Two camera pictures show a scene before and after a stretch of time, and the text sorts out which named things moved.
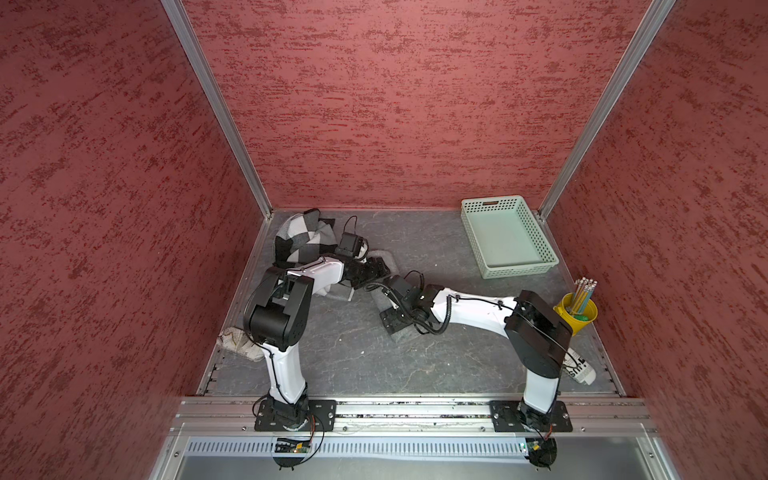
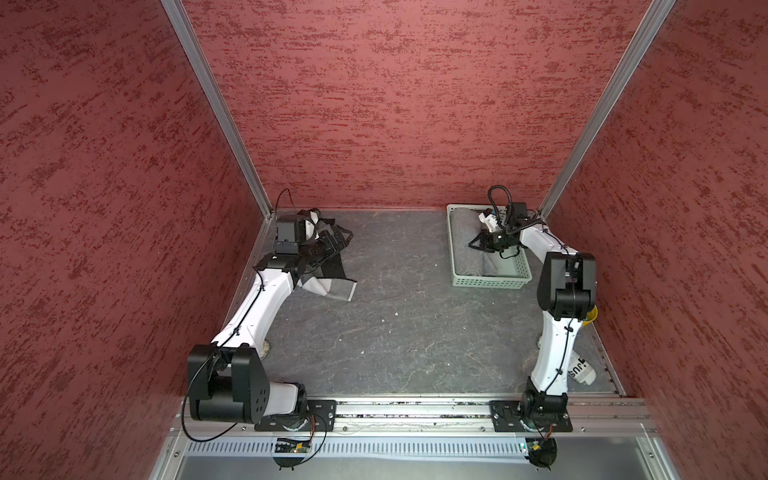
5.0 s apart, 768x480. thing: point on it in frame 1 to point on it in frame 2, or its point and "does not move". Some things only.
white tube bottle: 576,367 does not move
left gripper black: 373,274 to 332,249
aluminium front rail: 588,415 does not move
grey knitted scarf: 379,297 to 469,261
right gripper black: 390,322 to 484,238
